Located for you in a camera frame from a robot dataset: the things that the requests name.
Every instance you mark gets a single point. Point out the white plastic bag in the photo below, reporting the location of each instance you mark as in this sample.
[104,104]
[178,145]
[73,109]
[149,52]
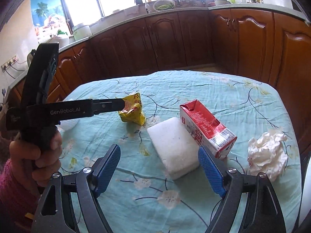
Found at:
[69,126]

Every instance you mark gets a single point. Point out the white foam block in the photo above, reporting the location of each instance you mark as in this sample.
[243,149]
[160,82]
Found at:
[172,148]

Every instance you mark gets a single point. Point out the white lidded bucket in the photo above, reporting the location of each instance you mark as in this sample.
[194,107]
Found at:
[81,32]

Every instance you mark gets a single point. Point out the electric kettle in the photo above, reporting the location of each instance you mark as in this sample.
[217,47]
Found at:
[30,57]

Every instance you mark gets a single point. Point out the grey kitchen countertop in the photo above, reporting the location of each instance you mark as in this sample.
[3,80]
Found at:
[116,17]

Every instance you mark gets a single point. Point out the red milk carton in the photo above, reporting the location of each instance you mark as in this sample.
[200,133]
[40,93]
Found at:
[206,123]

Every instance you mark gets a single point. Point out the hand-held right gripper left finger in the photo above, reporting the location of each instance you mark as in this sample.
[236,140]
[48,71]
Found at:
[107,172]

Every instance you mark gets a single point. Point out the colander with green beans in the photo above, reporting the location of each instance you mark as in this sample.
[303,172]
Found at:
[164,5]

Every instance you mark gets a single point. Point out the wall poster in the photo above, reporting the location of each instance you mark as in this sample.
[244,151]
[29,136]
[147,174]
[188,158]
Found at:
[46,12]

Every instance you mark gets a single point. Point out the yellow snack packet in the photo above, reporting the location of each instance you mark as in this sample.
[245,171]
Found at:
[133,116]

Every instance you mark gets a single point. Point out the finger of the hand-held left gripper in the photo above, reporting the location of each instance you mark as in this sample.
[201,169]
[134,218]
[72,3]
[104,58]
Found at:
[109,105]

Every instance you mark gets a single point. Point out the teal floral tablecloth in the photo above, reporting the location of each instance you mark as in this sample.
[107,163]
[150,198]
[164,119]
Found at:
[145,199]

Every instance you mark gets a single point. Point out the wooden lower cabinets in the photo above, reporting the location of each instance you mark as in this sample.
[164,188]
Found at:
[170,41]

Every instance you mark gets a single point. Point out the red bowl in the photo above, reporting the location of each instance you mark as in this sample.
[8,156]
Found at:
[211,4]

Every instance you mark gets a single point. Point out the crumpled white paper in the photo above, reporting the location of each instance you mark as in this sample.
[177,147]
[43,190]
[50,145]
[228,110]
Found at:
[264,155]

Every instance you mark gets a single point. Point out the person's left forearm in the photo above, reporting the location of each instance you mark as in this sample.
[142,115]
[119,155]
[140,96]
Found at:
[14,191]

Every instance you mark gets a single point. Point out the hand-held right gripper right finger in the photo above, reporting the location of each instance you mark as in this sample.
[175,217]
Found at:
[211,172]

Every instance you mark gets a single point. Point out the wall power strip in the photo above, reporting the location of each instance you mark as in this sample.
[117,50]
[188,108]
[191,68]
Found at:
[9,63]

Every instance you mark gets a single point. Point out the kitchen faucet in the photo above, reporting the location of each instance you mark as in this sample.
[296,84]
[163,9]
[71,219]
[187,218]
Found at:
[147,7]

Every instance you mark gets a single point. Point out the person's left hand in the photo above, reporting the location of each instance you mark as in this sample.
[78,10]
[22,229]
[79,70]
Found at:
[46,160]

